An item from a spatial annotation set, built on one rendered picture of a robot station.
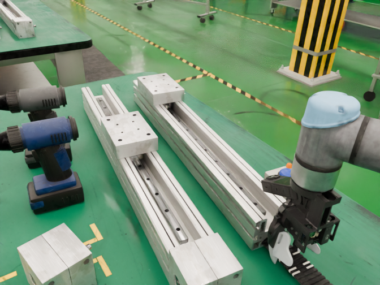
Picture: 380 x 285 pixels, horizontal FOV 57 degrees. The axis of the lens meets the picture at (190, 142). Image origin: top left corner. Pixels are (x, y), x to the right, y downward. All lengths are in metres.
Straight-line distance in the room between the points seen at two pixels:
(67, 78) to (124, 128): 1.39
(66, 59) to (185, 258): 1.79
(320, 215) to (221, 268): 0.19
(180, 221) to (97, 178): 0.30
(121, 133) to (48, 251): 0.36
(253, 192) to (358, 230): 0.25
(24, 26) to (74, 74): 0.38
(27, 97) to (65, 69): 1.32
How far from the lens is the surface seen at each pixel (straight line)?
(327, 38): 3.87
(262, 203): 0.83
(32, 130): 0.80
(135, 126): 0.94
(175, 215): 0.78
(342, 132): 0.55
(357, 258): 0.85
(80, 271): 0.67
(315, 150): 0.56
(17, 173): 1.05
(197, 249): 0.65
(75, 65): 2.29
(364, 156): 0.55
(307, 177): 0.59
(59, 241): 0.69
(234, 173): 0.90
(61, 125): 0.80
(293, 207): 0.67
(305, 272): 0.75
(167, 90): 1.15
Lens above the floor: 1.37
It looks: 32 degrees down
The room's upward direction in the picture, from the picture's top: 2 degrees clockwise
